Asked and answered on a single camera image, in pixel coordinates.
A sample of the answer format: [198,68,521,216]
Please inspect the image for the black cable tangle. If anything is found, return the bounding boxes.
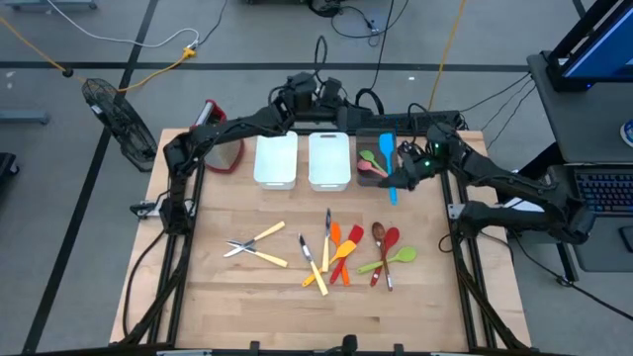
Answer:
[306,0,411,48]

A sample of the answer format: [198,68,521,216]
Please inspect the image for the orange silicone spatula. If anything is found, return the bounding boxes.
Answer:
[329,222,351,287]

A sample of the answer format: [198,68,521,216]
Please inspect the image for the black backlit keyboard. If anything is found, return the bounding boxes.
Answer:
[576,170,633,215]

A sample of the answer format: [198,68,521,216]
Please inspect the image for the grey computer cart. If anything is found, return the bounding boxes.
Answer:
[497,48,633,283]

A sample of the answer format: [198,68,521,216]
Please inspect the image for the red silicone spatula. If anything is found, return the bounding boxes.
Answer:
[328,224,366,286]

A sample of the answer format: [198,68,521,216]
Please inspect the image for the grey metal floor base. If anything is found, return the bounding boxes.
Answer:
[4,0,99,12]
[0,110,51,127]

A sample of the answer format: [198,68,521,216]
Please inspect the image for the yellow extension cable with plug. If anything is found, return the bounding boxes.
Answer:
[0,14,198,95]

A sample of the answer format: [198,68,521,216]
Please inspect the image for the black computer mouse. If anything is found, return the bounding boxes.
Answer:
[617,224,633,254]

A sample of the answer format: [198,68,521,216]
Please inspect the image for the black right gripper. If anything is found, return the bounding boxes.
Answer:
[380,146,439,192]

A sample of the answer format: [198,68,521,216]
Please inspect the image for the brown wooden spoon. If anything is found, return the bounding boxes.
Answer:
[370,221,396,293]

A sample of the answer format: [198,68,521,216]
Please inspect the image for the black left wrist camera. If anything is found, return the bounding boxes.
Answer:
[319,77,344,108]

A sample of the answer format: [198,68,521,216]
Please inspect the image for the black floor cable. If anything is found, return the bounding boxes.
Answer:
[511,235,632,318]

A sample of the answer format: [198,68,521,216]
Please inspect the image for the grey translucent plastic bin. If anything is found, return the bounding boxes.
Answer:
[355,128,401,188]

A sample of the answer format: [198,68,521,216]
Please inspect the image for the red handled metal box grater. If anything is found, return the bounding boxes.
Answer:
[197,98,246,175]

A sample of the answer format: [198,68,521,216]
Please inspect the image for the black looped cable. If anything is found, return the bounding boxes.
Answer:
[353,87,386,118]

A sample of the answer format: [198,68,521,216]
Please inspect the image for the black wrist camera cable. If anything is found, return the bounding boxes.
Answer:
[314,35,329,75]

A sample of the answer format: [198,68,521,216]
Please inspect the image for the blue silicone spatula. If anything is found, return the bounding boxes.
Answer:
[378,132,400,207]

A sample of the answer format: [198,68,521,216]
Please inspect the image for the cream handled table knife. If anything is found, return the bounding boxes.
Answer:
[223,221,287,259]
[321,208,332,274]
[226,239,290,269]
[297,232,329,298]

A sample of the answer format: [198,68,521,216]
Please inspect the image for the black computer monitor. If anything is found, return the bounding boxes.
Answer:
[546,0,633,94]

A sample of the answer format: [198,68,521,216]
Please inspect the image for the green silicone spatula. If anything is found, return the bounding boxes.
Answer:
[358,149,390,174]

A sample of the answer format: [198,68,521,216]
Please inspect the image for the red silicone spoon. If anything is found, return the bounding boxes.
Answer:
[370,226,402,289]

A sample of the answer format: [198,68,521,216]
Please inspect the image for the white plastic bin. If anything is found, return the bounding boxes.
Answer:
[253,130,300,192]
[308,132,352,193]

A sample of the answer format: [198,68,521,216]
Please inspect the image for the yellow hanging cable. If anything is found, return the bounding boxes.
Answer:
[427,0,469,113]

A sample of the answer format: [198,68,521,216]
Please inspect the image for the black floor fan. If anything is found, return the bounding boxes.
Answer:
[81,77,158,174]

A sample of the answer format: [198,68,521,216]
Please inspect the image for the white cable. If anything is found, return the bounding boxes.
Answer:
[46,0,201,50]

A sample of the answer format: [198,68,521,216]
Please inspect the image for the black perforated box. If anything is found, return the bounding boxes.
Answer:
[338,110,469,133]

